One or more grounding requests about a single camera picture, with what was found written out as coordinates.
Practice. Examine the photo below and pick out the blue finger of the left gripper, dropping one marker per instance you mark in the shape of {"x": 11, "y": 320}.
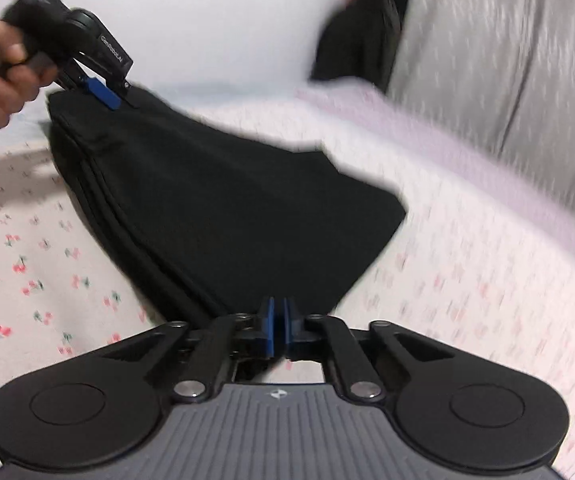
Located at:
{"x": 128, "y": 95}
{"x": 102, "y": 93}

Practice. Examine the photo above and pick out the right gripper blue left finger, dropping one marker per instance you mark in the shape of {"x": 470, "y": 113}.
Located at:
{"x": 267, "y": 315}

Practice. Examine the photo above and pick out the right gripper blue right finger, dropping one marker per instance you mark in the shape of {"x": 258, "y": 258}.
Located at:
{"x": 296, "y": 337}

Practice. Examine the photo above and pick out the black pants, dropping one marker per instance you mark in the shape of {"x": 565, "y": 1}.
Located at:
{"x": 206, "y": 223}

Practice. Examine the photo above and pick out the person's left hand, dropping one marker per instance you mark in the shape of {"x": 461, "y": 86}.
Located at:
{"x": 21, "y": 83}

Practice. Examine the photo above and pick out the cherry print white bed sheet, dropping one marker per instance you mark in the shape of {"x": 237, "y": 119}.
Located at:
{"x": 463, "y": 268}

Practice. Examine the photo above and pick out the pink striped knit blanket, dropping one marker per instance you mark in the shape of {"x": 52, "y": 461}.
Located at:
{"x": 366, "y": 107}

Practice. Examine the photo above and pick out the grey star pattern curtain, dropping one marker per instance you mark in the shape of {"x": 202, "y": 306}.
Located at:
{"x": 500, "y": 75}

